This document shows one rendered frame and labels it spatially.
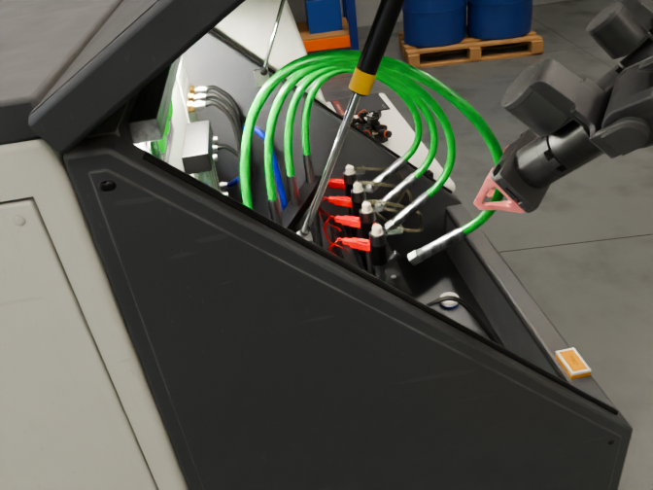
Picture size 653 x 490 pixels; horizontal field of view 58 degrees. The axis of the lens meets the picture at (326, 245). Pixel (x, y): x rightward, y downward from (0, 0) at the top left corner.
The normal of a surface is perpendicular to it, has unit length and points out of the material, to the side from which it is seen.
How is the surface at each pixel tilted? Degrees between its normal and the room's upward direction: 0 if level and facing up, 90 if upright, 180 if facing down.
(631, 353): 0
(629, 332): 0
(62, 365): 90
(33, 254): 90
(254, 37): 90
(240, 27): 90
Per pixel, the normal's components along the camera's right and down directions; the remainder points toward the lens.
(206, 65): 0.15, 0.52
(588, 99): 0.39, -0.26
